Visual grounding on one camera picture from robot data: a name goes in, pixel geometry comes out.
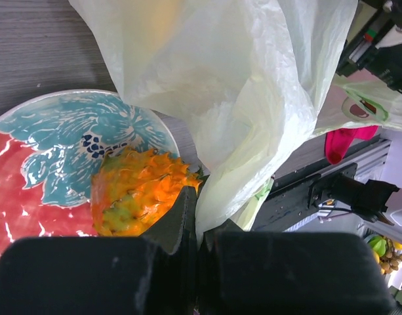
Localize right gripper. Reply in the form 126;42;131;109
336;1;402;94

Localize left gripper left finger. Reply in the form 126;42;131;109
142;186;197;255

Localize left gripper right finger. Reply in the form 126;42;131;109
203;219;243;253

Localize fake pineapple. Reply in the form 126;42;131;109
90;146;205;236

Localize pale green plastic bag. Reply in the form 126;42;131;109
71;1;402;234

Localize red cloth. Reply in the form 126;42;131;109
325;125;378;165

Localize red and teal plate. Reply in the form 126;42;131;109
0;89;180;257

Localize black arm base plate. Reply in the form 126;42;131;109
251;163;357;232

